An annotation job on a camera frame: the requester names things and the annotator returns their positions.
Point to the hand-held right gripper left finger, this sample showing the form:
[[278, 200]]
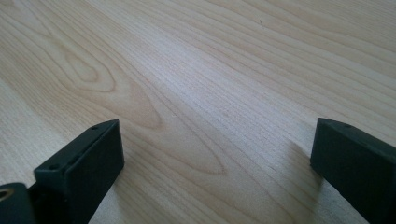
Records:
[[81, 177]]

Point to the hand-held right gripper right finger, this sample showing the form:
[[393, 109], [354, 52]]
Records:
[[358, 168]]

